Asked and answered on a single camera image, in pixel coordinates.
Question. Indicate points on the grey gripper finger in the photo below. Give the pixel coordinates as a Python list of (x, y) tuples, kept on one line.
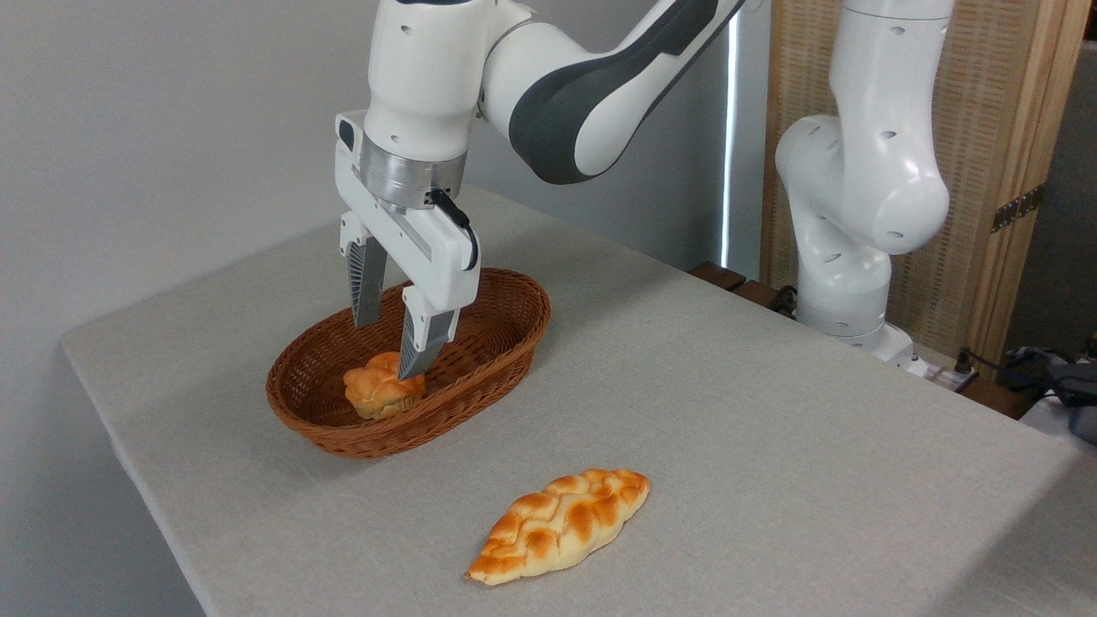
[(367, 283), (424, 338)]

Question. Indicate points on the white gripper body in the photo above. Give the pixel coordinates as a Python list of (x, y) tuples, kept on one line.
[(428, 257)]

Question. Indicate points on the round knotted bread roll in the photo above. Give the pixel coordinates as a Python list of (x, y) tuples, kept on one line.
[(377, 390)]

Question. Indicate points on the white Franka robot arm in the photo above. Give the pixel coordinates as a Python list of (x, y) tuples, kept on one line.
[(420, 68)]

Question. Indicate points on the brown wicker basket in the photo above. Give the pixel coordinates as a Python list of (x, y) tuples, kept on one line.
[(488, 317)]

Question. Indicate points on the long braided bread loaf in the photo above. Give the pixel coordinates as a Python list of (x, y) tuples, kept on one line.
[(557, 523)]

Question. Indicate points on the silver metal wrist flange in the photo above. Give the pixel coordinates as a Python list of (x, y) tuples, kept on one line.
[(403, 176)]

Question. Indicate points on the grey fabric tablecloth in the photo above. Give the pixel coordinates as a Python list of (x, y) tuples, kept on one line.
[(771, 471)]

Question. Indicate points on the white power strip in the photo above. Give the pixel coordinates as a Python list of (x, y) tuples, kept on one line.
[(943, 378)]

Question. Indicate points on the black power plug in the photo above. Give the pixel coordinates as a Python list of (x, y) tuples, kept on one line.
[(964, 363)]

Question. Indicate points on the wooden rattan folding screen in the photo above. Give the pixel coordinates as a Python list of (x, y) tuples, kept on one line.
[(994, 86)]

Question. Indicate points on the metal screen hinge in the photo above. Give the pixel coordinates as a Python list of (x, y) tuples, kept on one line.
[(1018, 208)]

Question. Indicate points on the grey fabric bag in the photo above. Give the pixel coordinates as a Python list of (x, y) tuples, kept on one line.
[(1076, 386)]

